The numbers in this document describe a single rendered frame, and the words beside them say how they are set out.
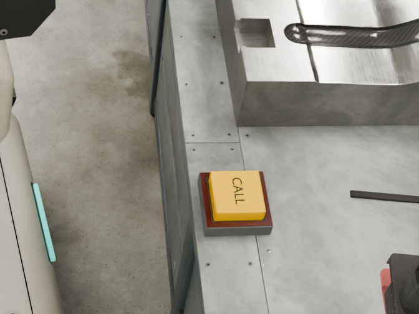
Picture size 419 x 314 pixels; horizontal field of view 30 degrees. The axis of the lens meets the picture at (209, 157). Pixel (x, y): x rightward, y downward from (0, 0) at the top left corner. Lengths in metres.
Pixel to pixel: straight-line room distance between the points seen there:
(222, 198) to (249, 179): 0.04
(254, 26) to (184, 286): 0.59
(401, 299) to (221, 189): 0.26
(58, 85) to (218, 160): 1.18
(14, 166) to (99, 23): 0.78
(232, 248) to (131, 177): 1.04
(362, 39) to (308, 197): 0.23
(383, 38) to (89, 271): 0.97
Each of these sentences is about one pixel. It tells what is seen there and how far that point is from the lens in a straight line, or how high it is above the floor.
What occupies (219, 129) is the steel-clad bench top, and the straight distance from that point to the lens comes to 1.02.
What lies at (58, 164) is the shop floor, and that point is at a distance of 1.96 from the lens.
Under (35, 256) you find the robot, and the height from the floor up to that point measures 0.28.
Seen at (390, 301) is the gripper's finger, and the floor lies 0.93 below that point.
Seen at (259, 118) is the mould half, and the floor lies 0.82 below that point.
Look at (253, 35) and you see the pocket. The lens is 1.05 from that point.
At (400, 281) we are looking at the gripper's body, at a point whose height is 0.94.
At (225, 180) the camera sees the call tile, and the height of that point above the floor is 0.84.
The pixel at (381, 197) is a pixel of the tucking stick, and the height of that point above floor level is 0.80.
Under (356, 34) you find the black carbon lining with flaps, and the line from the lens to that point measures 1.07.
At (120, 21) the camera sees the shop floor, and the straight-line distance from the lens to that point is 2.30.
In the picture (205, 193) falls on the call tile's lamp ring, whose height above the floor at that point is 0.82.
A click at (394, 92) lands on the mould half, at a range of 1.03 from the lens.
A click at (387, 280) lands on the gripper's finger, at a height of 0.91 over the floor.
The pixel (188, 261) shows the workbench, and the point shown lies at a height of 0.38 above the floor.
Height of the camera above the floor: 1.58
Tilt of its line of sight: 53 degrees down
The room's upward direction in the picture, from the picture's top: 12 degrees clockwise
